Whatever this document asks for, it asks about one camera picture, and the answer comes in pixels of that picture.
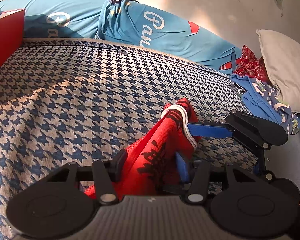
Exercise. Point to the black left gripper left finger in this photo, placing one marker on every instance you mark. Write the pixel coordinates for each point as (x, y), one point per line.
(66, 200)

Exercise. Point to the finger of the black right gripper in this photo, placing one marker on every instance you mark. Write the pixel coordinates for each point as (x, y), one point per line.
(254, 133)
(283, 184)

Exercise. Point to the beige pillow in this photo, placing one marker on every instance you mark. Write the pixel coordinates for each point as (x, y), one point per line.
(281, 55)

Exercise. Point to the red non-woven shopping bag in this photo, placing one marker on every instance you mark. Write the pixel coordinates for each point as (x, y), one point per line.
(151, 159)

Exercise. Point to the blue patterned clothes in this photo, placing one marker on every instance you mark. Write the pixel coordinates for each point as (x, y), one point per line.
(263, 101)

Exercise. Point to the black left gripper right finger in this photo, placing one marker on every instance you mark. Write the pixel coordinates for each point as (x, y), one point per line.
(238, 201)

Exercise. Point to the houndstooth woven bed mat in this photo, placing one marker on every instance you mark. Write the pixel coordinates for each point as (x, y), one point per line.
(72, 100)

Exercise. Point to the red patterned cloth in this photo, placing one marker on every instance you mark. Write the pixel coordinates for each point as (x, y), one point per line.
(250, 66)

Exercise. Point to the blue printed quilt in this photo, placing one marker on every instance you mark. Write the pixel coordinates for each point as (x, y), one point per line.
(128, 22)

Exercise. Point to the red Kappa shoe box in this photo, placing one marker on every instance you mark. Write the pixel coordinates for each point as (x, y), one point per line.
(11, 32)

